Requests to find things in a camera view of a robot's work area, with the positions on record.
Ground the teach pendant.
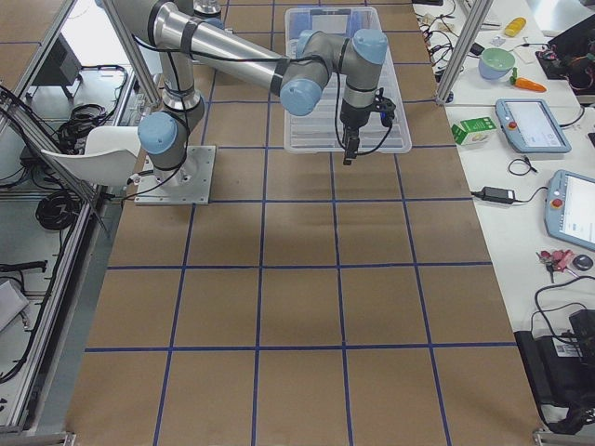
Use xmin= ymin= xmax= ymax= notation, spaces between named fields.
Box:
xmin=495 ymin=98 xmax=572 ymax=154
xmin=544 ymin=170 xmax=595 ymax=251

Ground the lower teach pendant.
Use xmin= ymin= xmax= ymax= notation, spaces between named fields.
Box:
xmin=544 ymin=170 xmax=595 ymax=251

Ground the black cable coil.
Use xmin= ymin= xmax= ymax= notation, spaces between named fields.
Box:
xmin=35 ymin=192 xmax=76 ymax=231

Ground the upper teach pendant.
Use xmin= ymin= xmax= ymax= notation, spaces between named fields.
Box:
xmin=495 ymin=98 xmax=572 ymax=154

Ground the black power adapter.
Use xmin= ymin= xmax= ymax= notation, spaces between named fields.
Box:
xmin=479 ymin=186 xmax=516 ymax=204

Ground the green white carton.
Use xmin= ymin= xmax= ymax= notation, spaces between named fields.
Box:
xmin=451 ymin=117 xmax=496 ymax=146

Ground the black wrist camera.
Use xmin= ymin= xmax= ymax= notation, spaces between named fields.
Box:
xmin=374 ymin=87 xmax=396 ymax=128

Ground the white plastic chair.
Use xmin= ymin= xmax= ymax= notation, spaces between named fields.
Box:
xmin=41 ymin=126 xmax=140 ymax=187

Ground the toy carrot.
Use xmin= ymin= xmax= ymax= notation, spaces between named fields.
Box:
xmin=509 ymin=67 xmax=548 ymax=93

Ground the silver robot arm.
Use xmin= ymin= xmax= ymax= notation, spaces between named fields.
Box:
xmin=101 ymin=1 xmax=395 ymax=165

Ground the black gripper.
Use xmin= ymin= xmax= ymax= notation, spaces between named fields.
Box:
xmin=339 ymin=104 xmax=370 ymax=165

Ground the green blue bowl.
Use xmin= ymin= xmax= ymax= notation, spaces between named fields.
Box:
xmin=478 ymin=47 xmax=516 ymax=80

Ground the aluminium frame post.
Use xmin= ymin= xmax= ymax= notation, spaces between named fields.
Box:
xmin=435 ymin=0 xmax=493 ymax=105

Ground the yellow toy corn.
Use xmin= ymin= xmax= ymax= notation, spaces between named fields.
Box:
xmin=504 ymin=17 xmax=526 ymax=37

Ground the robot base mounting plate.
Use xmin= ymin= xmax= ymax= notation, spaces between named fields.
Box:
xmin=134 ymin=145 xmax=217 ymax=205

